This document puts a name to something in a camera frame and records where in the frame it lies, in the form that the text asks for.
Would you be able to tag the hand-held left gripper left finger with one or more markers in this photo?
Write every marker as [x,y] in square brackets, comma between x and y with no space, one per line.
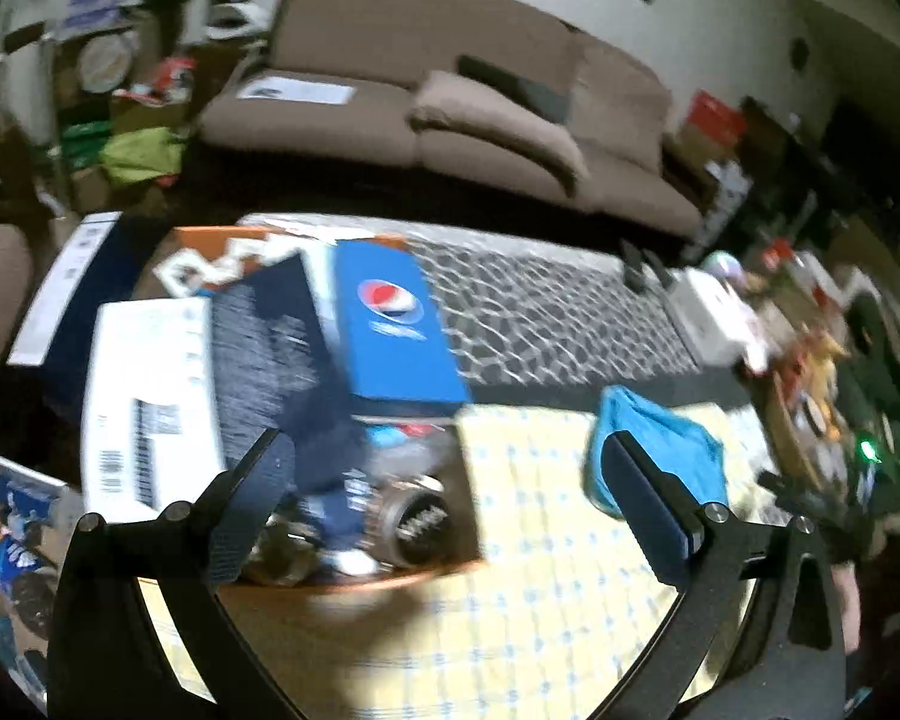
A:
[251,517]

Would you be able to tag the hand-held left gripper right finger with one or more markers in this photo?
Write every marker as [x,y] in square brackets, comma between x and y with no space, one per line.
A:
[649,517]

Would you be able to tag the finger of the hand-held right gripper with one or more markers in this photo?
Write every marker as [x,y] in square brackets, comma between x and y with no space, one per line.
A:
[810,499]

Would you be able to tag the blue cloth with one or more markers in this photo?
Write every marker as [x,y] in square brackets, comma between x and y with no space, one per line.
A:
[645,412]

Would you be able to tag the dark navy packet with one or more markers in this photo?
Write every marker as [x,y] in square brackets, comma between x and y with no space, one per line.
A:
[270,360]

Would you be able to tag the round black tin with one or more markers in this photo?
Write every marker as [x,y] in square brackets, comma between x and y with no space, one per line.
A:
[416,521]

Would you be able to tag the blue cardboard box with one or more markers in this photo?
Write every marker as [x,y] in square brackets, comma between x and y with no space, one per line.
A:
[397,345]

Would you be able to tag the person's right forearm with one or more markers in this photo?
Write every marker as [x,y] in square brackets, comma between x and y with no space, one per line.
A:
[847,600]

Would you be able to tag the wicker basket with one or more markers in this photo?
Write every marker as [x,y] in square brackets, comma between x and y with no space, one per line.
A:
[791,435]

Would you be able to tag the yellow checked cloth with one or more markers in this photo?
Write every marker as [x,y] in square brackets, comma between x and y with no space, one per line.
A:
[540,540]

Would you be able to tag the white box with barcode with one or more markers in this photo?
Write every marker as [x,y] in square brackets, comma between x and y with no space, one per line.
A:
[150,360]

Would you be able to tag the white tissue box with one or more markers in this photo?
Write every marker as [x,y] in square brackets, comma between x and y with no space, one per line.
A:
[709,315]

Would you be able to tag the grey pebble-print mat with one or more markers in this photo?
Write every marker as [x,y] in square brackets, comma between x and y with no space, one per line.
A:
[540,315]

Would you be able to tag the blue printed packets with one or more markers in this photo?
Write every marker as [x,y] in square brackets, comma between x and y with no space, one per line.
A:
[19,562]

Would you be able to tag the pastel ball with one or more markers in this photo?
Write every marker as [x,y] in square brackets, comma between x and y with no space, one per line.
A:
[721,266]

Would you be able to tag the black remote control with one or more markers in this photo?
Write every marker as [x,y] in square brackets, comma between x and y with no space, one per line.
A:
[645,264]

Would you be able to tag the pile of white sachets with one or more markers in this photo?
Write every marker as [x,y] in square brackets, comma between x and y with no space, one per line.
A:
[202,266]

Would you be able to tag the white and navy box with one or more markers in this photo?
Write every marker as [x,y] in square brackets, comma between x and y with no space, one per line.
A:
[67,277]

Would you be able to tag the green bag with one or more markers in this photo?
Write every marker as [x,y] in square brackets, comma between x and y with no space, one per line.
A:
[142,154]

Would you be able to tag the red cardboard boxes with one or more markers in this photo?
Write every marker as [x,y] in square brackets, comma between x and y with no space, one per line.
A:
[712,114]

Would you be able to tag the brown sofa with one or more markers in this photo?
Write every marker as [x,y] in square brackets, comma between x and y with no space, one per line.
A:
[330,127]

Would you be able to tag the brown cushion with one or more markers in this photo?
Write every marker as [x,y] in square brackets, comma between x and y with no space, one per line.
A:
[487,120]

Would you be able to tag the white paper sheet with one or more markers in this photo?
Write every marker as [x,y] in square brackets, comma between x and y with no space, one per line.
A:
[296,90]

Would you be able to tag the dark grey cushion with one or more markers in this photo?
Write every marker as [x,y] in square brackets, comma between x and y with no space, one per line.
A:
[525,90]

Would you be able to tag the round white plate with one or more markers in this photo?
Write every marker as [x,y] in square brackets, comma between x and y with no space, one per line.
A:
[105,61]

